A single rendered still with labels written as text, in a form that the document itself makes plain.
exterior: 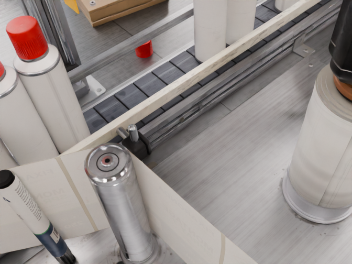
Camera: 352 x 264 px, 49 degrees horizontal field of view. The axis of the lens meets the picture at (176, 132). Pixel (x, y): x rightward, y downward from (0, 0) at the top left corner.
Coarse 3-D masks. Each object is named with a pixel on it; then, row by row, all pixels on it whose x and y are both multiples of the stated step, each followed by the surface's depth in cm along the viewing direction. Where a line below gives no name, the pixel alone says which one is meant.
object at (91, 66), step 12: (180, 12) 60; (192, 12) 61; (156, 24) 58; (168, 24) 59; (144, 36) 57; (156, 36) 58; (120, 48) 55; (132, 48) 56; (96, 60) 54; (108, 60) 55; (72, 72) 53; (84, 72) 53; (72, 84) 53
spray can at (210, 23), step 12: (204, 0) 54; (216, 0) 54; (204, 12) 56; (216, 12) 56; (204, 24) 58; (216, 24) 57; (204, 36) 59; (216, 36) 59; (204, 48) 61; (216, 48) 61; (204, 60) 63
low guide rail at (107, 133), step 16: (304, 0) 68; (320, 0) 70; (288, 16) 66; (256, 32) 63; (240, 48) 62; (208, 64) 59; (176, 80) 57; (192, 80) 58; (160, 96) 55; (128, 112) 54; (144, 112) 55; (112, 128) 52; (80, 144) 51; (96, 144) 52
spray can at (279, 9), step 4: (276, 0) 71; (280, 0) 70; (284, 0) 69; (288, 0) 69; (292, 0) 68; (296, 0) 68; (300, 0) 69; (276, 4) 71; (280, 4) 70; (284, 4) 70; (288, 4) 69; (292, 4) 69; (276, 8) 72; (280, 8) 71; (284, 8) 70; (280, 12) 71
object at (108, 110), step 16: (272, 0) 74; (256, 16) 71; (272, 16) 71; (304, 16) 70; (272, 32) 68; (192, 48) 67; (256, 48) 66; (176, 64) 64; (192, 64) 64; (224, 64) 64; (144, 80) 62; (160, 80) 62; (208, 80) 62; (112, 96) 61; (128, 96) 60; (144, 96) 60; (176, 96) 60; (96, 112) 59; (112, 112) 59; (160, 112) 58; (96, 128) 57
